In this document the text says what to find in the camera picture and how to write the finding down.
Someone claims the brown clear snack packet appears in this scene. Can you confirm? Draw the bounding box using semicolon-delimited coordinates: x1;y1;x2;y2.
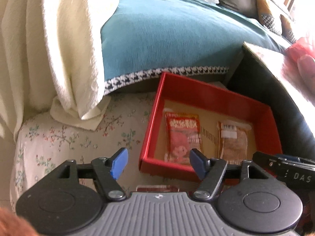
217;120;251;165

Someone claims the cream white blanket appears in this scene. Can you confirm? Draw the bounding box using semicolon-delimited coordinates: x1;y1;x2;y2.
1;0;119;141

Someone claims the teal sofa cover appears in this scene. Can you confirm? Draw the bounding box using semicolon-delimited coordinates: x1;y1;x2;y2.
100;0;289;95

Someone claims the glossy side table top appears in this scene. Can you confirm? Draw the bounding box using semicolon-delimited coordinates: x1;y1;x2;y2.
241;41;315;105

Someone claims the red cardboard box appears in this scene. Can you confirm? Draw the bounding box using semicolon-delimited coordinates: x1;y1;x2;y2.
139;73;282;181

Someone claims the red cartoon snack packet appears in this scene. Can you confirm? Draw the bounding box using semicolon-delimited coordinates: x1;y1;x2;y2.
164;111;202;165

